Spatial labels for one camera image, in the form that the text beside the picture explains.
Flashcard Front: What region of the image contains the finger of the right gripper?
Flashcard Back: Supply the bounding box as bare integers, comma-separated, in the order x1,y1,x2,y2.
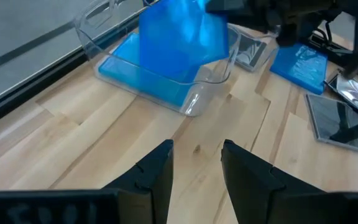
205,0,251,14

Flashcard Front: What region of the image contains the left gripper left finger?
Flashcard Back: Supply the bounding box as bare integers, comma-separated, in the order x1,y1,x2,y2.
103,139,174,224

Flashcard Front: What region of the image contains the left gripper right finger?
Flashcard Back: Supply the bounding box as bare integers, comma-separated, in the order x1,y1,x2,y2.
221,139,326,224

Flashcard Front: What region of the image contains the clear plastic bin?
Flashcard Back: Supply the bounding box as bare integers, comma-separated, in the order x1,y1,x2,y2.
73,0,241,118
225,24,280,74

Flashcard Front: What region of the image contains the dark jewel case with disc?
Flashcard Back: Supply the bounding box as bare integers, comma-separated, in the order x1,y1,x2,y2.
233,32,269,72

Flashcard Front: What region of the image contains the blue jewel case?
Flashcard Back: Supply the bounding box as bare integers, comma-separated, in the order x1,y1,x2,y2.
98,32,204,108
269,42,329,96
138,0,230,83

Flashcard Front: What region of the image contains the grey jewel case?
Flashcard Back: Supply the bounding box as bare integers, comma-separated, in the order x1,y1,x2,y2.
324,73,358,123
305,93,358,156

